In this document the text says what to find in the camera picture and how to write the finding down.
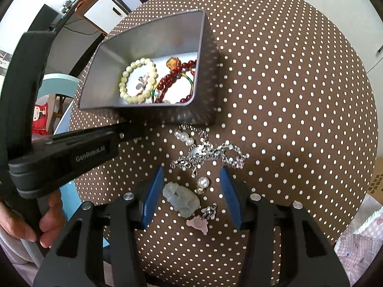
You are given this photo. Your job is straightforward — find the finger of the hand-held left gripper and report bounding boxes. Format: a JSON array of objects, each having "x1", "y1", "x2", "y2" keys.
[{"x1": 118, "y1": 122, "x2": 143, "y2": 154}]

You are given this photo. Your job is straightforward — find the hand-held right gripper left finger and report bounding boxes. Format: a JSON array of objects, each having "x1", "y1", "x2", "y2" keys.
[{"x1": 33, "y1": 166, "x2": 165, "y2": 287}]

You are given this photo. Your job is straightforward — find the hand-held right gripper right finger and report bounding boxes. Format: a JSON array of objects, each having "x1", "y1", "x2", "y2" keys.
[{"x1": 219, "y1": 165, "x2": 350, "y2": 287}]

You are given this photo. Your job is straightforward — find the pale jade pendant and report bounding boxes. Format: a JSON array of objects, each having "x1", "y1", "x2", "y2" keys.
[{"x1": 162, "y1": 182, "x2": 202, "y2": 217}]

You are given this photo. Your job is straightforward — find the cream bead bracelet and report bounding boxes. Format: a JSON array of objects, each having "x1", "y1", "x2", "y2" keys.
[{"x1": 119, "y1": 57, "x2": 158, "y2": 105}]

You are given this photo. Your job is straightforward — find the dark red bead bracelet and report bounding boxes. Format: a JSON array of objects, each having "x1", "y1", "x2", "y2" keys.
[{"x1": 156, "y1": 60, "x2": 198, "y2": 105}]

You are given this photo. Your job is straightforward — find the red cord amber pendant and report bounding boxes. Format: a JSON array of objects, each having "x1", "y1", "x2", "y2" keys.
[{"x1": 166, "y1": 57, "x2": 183, "y2": 71}]

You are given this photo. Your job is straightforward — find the grey metal tin box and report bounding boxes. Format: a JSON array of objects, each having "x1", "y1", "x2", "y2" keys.
[{"x1": 78, "y1": 8, "x2": 220, "y2": 126}]

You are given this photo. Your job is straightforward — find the person's left hand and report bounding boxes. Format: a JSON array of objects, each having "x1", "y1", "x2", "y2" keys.
[{"x1": 0, "y1": 190, "x2": 67, "y2": 248}]

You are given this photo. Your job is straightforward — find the silver dangle earring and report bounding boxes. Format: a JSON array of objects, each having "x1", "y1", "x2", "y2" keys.
[{"x1": 201, "y1": 203, "x2": 218, "y2": 219}]

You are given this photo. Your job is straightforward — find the pearl earring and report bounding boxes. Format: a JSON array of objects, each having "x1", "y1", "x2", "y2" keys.
[{"x1": 194, "y1": 176, "x2": 210, "y2": 194}]

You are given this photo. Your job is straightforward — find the red cartoon cushion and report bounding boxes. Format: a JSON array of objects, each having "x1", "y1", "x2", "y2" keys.
[{"x1": 31, "y1": 103, "x2": 50, "y2": 136}]

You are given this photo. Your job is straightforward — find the pink bow charm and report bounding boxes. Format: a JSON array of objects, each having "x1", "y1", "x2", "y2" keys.
[{"x1": 186, "y1": 215, "x2": 209, "y2": 235}]

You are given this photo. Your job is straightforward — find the white pearl strand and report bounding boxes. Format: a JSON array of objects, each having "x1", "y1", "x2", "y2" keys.
[{"x1": 174, "y1": 128, "x2": 195, "y2": 146}]

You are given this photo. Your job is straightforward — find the dark wooden desk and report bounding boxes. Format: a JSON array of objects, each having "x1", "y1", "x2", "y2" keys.
[{"x1": 45, "y1": 0, "x2": 105, "y2": 75}]

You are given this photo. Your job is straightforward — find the round polka dot table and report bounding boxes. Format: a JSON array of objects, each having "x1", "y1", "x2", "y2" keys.
[{"x1": 69, "y1": 0, "x2": 378, "y2": 278}]

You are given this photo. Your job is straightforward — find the small white cabinet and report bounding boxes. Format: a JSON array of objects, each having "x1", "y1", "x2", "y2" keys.
[{"x1": 84, "y1": 0, "x2": 126, "y2": 21}]

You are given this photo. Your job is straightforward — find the pink floral blanket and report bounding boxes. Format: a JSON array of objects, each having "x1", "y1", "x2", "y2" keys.
[{"x1": 334, "y1": 205, "x2": 383, "y2": 278}]

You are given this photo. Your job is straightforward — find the black monitor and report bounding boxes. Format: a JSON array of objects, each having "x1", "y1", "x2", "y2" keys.
[{"x1": 30, "y1": 4, "x2": 58, "y2": 32}]

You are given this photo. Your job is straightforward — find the brown cardboard box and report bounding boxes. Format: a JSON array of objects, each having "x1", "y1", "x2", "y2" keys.
[{"x1": 364, "y1": 167, "x2": 383, "y2": 208}]

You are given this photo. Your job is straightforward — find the white sideboard cabinet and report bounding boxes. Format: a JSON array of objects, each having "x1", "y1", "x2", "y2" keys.
[{"x1": 338, "y1": 0, "x2": 383, "y2": 74}]

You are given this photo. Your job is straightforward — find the silver chain bracelet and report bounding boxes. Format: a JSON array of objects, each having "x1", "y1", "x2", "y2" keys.
[{"x1": 170, "y1": 124, "x2": 249, "y2": 177}]

